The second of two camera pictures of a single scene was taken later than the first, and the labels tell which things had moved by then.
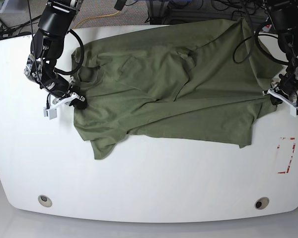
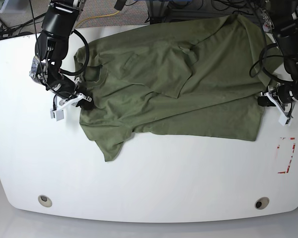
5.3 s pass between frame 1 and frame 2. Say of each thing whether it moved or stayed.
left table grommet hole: stayed
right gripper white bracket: moved
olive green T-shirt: stayed
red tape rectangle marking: stayed
